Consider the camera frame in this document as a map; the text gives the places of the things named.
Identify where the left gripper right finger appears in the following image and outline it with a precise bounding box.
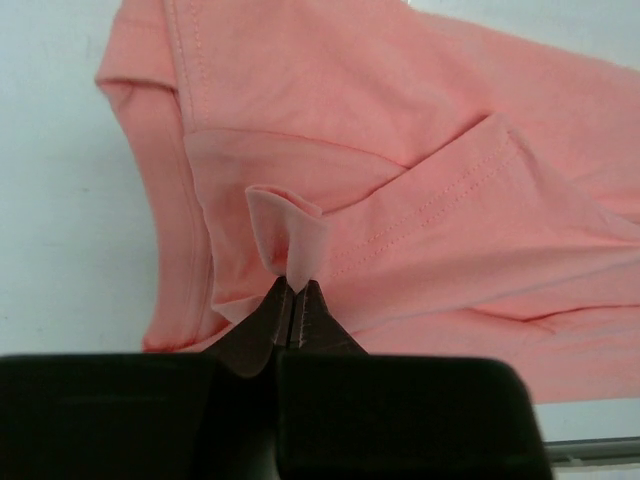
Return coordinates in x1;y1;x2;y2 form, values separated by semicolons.
286;280;366;355

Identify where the pink t-shirt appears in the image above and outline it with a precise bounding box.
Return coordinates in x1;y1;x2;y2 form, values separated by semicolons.
96;1;639;403

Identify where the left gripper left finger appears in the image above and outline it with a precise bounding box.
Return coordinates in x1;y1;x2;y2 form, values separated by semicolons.
204;277;292;378

